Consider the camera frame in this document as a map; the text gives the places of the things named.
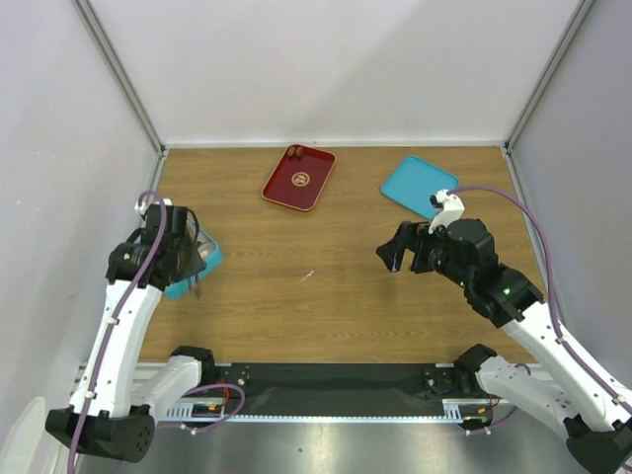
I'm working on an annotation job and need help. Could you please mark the grey cable duct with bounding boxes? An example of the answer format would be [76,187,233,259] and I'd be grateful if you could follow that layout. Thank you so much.
[160,398,492,427]

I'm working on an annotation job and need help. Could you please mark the blue tin box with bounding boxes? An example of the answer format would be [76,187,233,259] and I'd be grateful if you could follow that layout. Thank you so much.
[165,229,223,300]

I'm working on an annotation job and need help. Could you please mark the left aluminium frame post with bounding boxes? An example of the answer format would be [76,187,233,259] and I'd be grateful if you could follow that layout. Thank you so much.
[70,0,165,155]

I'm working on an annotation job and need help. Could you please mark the aluminium frame post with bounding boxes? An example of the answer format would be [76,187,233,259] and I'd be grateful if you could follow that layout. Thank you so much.
[504,0,596,152]
[70,0,165,155]

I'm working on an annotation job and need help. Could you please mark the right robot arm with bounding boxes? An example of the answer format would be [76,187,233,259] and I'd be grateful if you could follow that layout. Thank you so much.
[376,218,631,473]

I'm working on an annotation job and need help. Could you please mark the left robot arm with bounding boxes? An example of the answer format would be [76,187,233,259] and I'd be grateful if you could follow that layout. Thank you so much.
[44,203,217,463]

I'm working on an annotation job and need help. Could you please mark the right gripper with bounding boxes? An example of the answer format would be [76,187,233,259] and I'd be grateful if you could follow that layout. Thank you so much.
[374,218,472,289]

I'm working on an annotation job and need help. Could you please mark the right aluminium frame post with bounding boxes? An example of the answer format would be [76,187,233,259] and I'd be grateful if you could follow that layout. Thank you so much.
[504,0,596,152]

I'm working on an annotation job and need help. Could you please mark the metal tongs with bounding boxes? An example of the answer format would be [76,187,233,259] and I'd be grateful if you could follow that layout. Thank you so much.
[187,274,201,299]

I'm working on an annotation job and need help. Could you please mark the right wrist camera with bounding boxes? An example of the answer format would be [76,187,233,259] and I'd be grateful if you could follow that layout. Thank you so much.
[428,190,465,234]

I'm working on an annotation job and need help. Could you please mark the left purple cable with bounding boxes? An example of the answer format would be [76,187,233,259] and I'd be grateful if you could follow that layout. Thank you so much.
[66,191,247,474]

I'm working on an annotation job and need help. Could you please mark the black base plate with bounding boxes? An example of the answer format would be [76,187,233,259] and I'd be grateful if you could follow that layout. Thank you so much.
[218,363,462,407]

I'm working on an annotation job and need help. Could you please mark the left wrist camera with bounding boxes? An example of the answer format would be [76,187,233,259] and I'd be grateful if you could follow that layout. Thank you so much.
[134,197,173,216]

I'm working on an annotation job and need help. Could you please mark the blue tin lid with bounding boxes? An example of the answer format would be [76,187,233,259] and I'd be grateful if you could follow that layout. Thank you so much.
[380,156,459,219]

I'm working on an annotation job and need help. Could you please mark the red tray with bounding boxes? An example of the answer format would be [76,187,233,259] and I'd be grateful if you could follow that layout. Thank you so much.
[262,144,336,212]

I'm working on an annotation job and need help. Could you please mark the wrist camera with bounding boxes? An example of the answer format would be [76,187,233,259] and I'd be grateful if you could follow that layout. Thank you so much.
[428,190,465,234]
[134,197,173,216]

